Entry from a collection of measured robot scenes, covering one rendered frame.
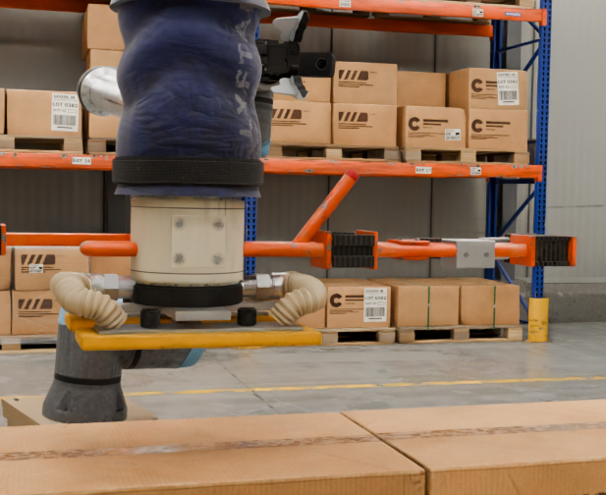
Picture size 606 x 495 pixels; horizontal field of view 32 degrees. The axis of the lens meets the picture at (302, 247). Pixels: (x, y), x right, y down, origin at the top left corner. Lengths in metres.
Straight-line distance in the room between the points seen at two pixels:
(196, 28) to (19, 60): 8.60
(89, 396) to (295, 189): 8.11
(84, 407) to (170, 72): 1.06
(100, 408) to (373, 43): 8.60
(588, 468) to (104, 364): 1.15
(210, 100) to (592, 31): 10.39
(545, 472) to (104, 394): 1.12
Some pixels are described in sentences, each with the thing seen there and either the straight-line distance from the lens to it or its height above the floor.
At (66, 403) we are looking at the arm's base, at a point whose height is 0.86.
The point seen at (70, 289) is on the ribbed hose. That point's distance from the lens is 1.48.
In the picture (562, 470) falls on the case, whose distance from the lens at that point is 1.64.
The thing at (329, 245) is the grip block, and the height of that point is 1.25.
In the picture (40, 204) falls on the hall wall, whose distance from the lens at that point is 10.03.
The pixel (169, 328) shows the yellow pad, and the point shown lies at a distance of 1.49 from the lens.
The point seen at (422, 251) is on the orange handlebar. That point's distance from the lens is 1.68.
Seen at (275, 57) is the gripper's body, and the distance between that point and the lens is 1.96.
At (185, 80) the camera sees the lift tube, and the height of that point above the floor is 1.49.
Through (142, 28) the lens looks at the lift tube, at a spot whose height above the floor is 1.56.
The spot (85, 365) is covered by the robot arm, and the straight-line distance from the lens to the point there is 2.38.
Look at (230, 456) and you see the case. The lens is 1.58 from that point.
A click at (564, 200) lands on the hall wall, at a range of 11.52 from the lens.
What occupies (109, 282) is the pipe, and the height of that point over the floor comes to 1.20.
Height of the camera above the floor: 1.33
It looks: 3 degrees down
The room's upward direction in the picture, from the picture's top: 1 degrees clockwise
